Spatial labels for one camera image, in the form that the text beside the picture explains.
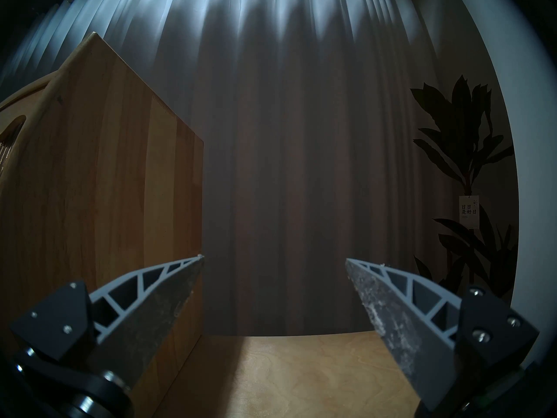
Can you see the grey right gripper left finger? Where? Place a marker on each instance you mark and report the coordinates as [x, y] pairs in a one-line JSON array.
[[130, 330]]

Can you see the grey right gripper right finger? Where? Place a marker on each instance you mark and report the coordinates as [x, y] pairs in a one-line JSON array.
[[404, 330]]

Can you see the white plant tag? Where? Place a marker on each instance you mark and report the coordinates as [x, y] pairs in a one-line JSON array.
[[469, 212]]

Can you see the wooden cabinet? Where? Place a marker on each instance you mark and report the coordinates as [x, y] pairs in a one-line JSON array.
[[109, 160]]

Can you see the grey curtain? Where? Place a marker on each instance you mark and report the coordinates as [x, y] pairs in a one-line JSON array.
[[304, 160]]

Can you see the tall dark leafy plant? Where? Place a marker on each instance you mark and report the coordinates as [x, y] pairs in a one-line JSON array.
[[465, 112]]

